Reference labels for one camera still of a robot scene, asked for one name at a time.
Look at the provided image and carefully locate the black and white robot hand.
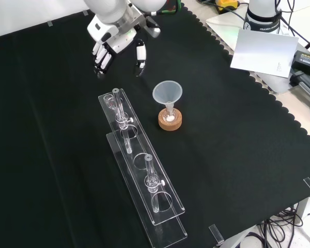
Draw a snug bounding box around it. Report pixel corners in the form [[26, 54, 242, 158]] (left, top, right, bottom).
[[87, 15, 147, 79]]

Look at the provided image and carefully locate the clear plastic funnel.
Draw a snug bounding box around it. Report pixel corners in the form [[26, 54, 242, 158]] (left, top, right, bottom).
[[152, 81, 183, 112]]

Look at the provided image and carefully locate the round-bottom glass flask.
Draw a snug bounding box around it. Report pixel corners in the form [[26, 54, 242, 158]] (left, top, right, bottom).
[[163, 102, 177, 123]]

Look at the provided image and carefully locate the clear acrylic funnel stand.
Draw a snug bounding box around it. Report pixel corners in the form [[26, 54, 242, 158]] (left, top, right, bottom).
[[98, 88, 189, 248]]

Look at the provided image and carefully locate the black scalloped bench cloth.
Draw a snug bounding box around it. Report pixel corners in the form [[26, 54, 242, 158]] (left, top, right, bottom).
[[0, 2, 310, 248]]

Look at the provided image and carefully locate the yellow stop button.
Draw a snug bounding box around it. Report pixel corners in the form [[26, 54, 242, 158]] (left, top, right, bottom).
[[215, 0, 241, 12]]

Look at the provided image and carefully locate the black power adapter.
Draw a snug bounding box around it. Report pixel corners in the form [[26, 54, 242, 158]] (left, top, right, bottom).
[[291, 50, 310, 78]]

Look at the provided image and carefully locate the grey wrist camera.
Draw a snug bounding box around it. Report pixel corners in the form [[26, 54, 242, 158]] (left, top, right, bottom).
[[144, 16, 162, 38]]

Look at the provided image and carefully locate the green cable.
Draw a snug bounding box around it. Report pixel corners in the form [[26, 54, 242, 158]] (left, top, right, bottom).
[[154, 2, 183, 17]]

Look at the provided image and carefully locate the cork ring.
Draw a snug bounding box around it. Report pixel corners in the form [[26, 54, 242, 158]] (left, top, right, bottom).
[[158, 108, 183, 131]]

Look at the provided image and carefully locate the grey metal base plate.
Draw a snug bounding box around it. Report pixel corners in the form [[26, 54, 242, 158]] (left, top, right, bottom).
[[205, 10, 302, 95]]

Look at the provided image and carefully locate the black plug with cable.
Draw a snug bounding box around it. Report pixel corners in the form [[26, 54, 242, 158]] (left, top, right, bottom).
[[290, 70, 310, 104]]

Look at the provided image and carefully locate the black cable bundle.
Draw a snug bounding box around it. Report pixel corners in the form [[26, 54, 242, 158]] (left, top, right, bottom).
[[255, 204, 310, 248]]

